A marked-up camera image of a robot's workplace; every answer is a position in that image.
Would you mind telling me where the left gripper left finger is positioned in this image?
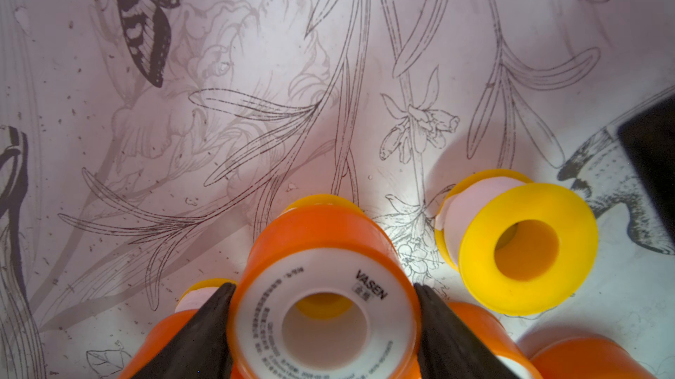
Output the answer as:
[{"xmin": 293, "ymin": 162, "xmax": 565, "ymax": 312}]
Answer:
[{"xmin": 132, "ymin": 284, "xmax": 237, "ymax": 378}]

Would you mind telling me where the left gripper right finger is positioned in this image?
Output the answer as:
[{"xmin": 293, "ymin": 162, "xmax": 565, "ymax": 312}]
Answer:
[{"xmin": 414, "ymin": 283, "xmax": 517, "ymax": 379}]

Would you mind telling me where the orange sealing tape roll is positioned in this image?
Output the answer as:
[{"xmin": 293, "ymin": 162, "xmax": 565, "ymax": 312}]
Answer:
[
  {"xmin": 119, "ymin": 310, "xmax": 197, "ymax": 379},
  {"xmin": 227, "ymin": 194, "xmax": 421, "ymax": 378},
  {"xmin": 448, "ymin": 302, "xmax": 542, "ymax": 379},
  {"xmin": 530, "ymin": 337, "xmax": 656, "ymax": 379}
]

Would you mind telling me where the yellow sealing tape roll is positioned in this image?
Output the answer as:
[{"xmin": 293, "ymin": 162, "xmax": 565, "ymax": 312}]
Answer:
[
  {"xmin": 434, "ymin": 169, "xmax": 599, "ymax": 316},
  {"xmin": 174, "ymin": 278, "xmax": 237, "ymax": 313}
]

